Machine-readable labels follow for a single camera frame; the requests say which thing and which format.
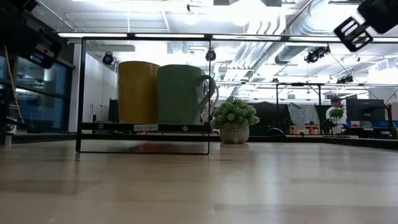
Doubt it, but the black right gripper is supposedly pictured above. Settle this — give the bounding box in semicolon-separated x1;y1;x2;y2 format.
333;0;398;53

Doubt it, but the yellow mug white handle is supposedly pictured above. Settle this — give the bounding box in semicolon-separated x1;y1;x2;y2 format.
117;60;161;124

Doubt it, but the sage green faceted mug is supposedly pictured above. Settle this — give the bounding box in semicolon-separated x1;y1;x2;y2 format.
156;64;217;125

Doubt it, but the person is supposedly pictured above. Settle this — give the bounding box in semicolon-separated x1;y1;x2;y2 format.
325;95;348;126

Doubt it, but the black computer monitor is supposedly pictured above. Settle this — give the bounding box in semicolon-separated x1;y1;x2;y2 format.
345;98;386;123

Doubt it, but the small plant white pot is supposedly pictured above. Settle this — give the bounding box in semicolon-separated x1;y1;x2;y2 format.
328;108;345;136

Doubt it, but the grey draped cover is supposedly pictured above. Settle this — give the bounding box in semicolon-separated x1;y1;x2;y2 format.
286;102;317;127

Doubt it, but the black cabinet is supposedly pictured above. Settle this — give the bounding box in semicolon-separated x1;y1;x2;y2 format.
108;98;119;124

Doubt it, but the black draped equipment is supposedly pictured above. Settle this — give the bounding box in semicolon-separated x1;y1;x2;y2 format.
248;101;292;137

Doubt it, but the black-framed wooden shelf riser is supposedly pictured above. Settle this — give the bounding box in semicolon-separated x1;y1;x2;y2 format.
75;36;212;156

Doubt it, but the potted green succulent plant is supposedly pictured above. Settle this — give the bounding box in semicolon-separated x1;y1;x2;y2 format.
211;95;261;144

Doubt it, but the black aluminium rig frame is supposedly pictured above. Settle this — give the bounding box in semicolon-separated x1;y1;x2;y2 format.
0;132;398;151

